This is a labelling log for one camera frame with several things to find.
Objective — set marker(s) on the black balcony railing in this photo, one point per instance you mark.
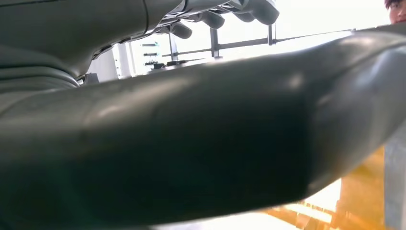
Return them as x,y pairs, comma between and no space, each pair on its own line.
241,43

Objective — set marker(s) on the person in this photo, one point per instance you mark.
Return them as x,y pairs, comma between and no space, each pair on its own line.
398,11

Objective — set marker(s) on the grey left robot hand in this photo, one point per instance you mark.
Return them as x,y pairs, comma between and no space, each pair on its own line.
190,143

